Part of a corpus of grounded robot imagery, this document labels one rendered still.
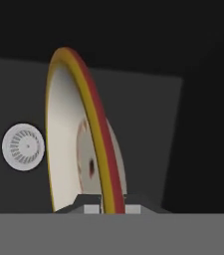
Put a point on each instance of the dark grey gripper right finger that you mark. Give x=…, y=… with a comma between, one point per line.
x=136, y=203

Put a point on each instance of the white bowl red yellow rim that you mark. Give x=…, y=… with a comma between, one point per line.
x=65, y=139

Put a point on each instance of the dark grey sink basin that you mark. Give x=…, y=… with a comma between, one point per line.
x=143, y=126

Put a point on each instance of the white round sink drain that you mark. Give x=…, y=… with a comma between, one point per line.
x=23, y=147

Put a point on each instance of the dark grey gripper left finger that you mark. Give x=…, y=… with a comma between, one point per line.
x=87, y=202

